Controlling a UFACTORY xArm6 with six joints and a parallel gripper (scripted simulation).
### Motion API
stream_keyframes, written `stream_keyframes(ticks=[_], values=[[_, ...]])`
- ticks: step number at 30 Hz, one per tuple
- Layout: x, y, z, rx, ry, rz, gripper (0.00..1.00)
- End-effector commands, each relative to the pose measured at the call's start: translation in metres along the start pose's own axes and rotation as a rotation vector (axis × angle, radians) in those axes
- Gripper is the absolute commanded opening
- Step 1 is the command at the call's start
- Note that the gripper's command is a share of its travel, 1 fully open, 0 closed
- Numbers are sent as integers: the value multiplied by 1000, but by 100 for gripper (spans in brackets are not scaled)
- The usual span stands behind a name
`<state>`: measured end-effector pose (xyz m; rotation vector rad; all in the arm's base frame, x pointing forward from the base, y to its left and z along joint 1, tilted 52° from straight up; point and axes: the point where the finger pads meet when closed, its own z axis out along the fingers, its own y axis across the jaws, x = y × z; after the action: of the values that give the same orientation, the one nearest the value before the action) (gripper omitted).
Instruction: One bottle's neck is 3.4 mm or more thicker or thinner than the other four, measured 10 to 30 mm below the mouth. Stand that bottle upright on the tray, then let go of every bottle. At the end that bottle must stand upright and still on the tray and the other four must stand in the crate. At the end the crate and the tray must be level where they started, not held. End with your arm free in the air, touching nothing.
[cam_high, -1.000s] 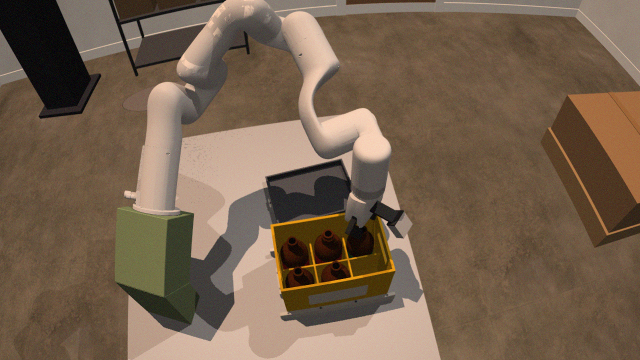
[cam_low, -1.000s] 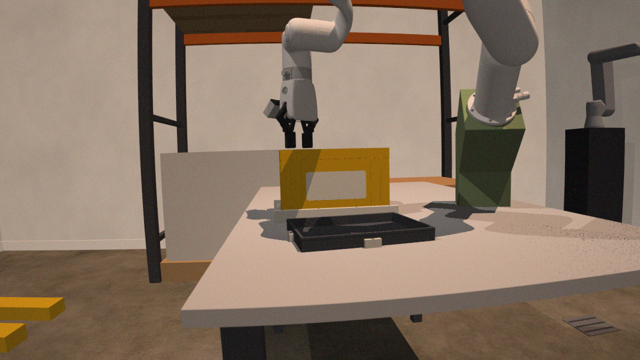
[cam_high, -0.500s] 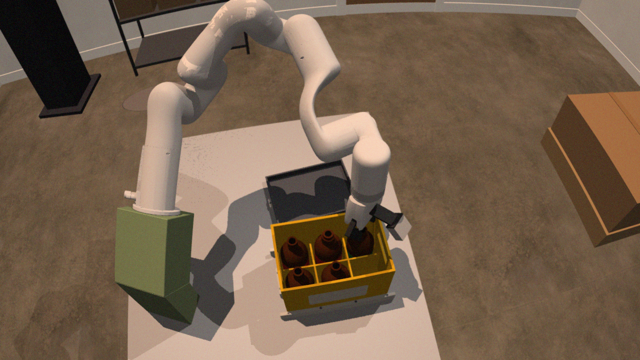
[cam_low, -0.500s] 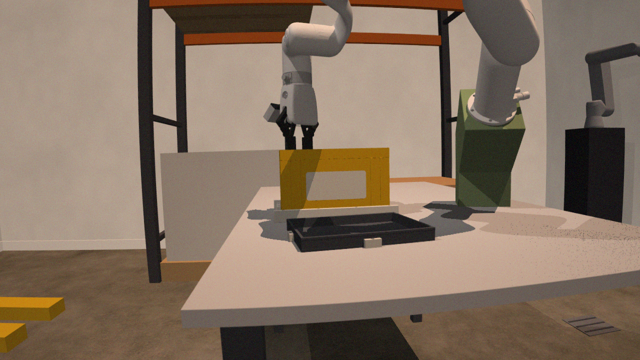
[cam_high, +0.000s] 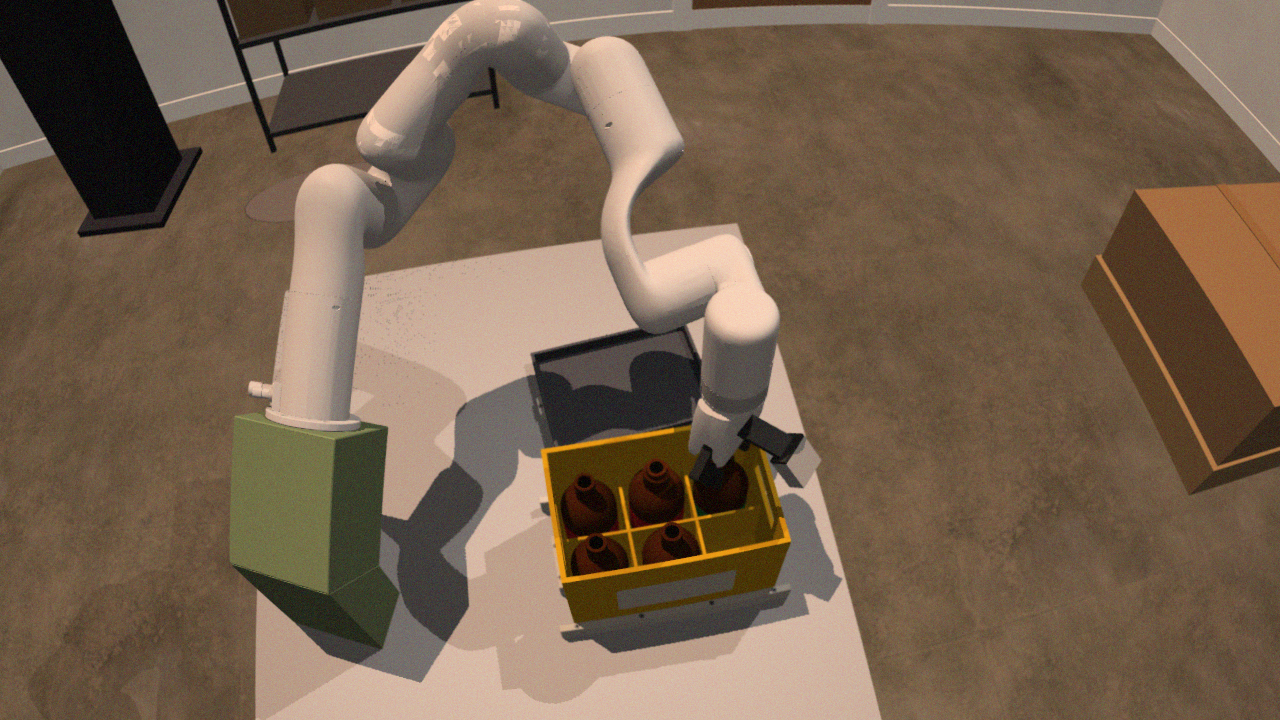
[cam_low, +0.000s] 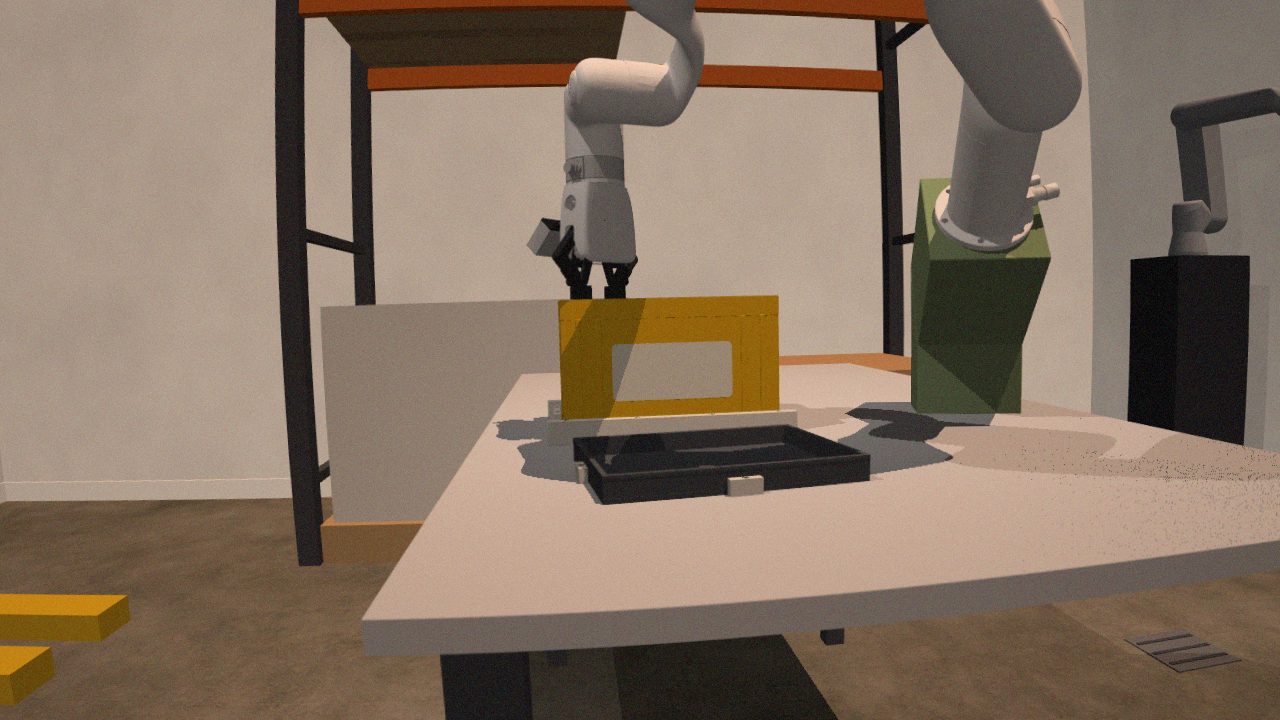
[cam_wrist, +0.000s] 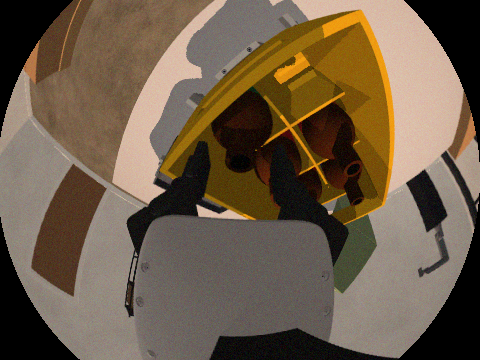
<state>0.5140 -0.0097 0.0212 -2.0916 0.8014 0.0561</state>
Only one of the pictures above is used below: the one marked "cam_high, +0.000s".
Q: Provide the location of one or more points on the brown glass bottle with red label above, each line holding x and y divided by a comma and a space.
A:
656, 495

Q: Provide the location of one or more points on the yellow divided crate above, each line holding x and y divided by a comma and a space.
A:
734, 564

